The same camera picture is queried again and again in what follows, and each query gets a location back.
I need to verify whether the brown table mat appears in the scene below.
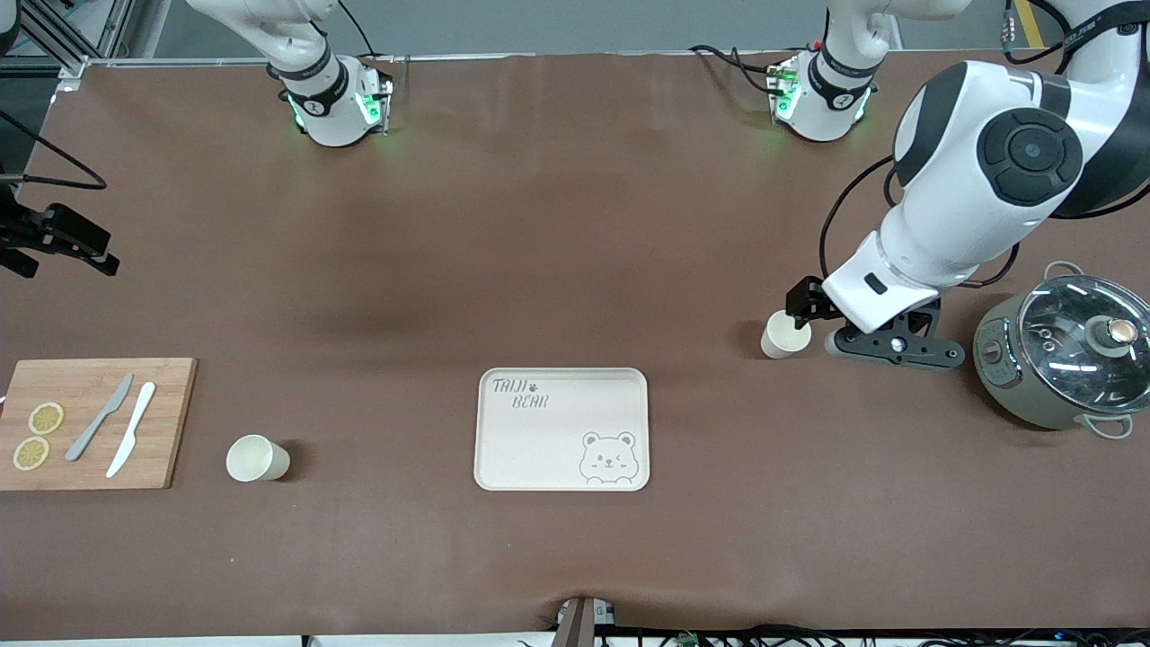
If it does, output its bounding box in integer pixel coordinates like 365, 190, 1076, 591
0, 52, 1150, 641

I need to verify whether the bamboo cutting board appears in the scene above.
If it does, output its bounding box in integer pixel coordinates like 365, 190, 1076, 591
0, 358, 199, 492

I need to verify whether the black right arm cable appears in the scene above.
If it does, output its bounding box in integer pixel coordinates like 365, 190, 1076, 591
0, 110, 107, 191

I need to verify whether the aluminium frame profile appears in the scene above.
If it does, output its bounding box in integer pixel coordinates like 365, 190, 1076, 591
0, 0, 136, 84

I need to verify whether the grey-green electric pot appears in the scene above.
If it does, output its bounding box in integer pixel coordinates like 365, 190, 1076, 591
973, 261, 1150, 441

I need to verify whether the grey mount bracket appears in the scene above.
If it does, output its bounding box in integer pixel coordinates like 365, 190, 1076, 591
553, 596, 617, 647

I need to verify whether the grey plastic knife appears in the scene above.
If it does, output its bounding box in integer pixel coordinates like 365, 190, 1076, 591
65, 373, 135, 463

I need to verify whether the beige bear print tray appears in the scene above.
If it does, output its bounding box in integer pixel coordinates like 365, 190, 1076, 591
473, 367, 650, 492

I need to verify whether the black arm base cable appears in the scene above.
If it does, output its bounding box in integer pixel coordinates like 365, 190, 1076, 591
689, 43, 784, 98

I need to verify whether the white plastic knife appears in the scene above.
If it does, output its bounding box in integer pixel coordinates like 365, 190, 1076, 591
106, 382, 157, 479

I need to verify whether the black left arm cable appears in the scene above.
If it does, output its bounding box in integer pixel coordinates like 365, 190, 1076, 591
819, 155, 1021, 288

